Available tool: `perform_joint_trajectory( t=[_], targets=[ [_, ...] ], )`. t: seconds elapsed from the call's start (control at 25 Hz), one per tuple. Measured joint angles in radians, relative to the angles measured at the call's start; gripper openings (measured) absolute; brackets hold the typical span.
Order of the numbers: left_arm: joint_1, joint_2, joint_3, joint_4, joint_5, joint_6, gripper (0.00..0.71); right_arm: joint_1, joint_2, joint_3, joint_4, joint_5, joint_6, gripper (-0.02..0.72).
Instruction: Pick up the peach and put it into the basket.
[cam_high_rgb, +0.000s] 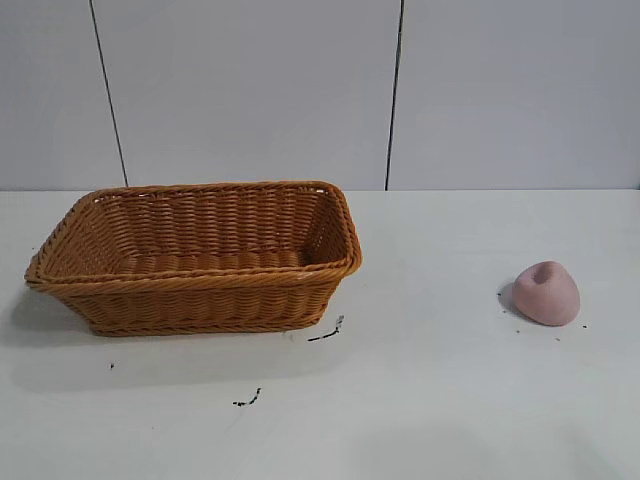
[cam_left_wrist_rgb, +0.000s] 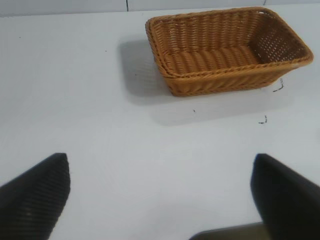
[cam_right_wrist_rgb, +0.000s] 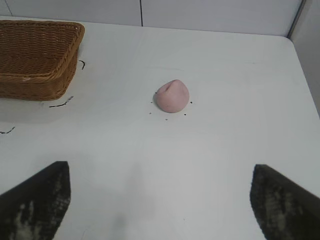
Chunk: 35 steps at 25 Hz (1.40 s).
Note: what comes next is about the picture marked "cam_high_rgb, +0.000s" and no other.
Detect brown woven wicker basket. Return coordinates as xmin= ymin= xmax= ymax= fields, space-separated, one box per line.
xmin=24 ymin=180 xmax=364 ymax=337

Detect pink peach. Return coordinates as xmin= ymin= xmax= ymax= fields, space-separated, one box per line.
xmin=510 ymin=260 xmax=582 ymax=328

